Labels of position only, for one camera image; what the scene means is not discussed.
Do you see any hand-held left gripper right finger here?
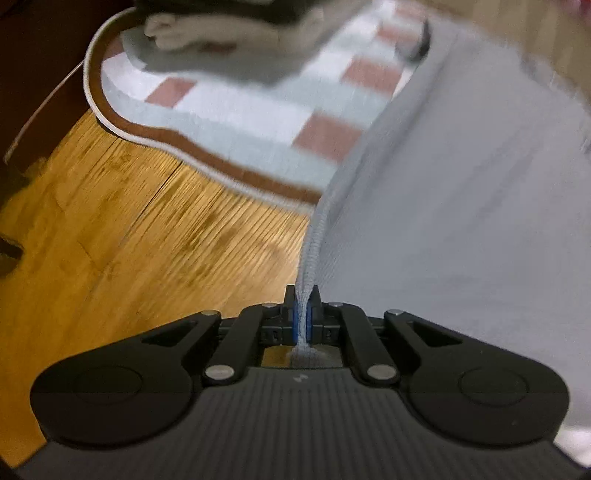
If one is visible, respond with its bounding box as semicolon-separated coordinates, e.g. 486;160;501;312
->
308;285;463;387

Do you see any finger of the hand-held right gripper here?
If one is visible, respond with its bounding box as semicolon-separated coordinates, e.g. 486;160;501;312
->
394;18;433;64

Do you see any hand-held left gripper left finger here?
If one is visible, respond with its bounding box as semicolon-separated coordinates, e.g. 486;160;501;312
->
141;285;296;387

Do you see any light grey garment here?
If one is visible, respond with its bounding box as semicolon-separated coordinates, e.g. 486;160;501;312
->
288;17;591;462

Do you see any checkered rug with brown border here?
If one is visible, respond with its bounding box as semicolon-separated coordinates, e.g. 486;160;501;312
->
83;0;437;217

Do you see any white garment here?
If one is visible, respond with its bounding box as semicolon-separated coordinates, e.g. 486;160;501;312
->
142;8;326;52

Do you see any dark object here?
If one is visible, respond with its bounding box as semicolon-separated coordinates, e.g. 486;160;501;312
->
0;233;25;278

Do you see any dark brown wooden furniture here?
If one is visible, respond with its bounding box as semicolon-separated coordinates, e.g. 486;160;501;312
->
0;0;139;185

